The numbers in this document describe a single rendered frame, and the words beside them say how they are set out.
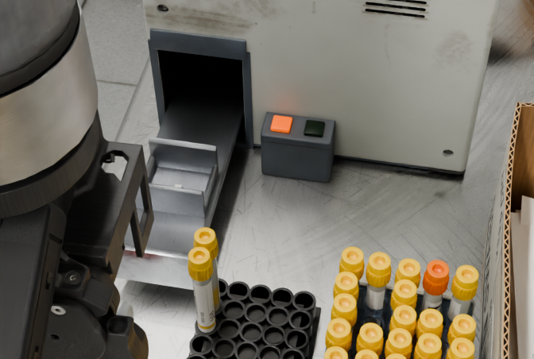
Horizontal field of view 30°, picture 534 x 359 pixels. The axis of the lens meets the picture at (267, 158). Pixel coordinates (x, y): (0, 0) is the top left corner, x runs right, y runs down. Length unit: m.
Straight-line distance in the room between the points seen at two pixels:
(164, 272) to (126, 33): 1.63
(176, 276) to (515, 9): 0.48
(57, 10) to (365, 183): 0.58
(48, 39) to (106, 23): 2.09
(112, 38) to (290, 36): 1.58
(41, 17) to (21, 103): 0.03
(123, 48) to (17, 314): 1.98
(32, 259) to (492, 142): 0.61
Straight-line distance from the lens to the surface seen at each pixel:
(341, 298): 0.65
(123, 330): 0.42
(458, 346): 0.65
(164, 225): 0.79
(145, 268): 0.77
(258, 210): 0.84
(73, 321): 0.40
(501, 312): 0.63
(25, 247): 0.37
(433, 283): 0.67
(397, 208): 0.85
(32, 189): 0.34
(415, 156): 0.87
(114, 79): 2.25
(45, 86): 0.32
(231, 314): 0.76
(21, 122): 0.32
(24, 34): 0.30
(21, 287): 0.37
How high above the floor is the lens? 1.53
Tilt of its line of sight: 48 degrees down
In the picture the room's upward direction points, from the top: 1 degrees counter-clockwise
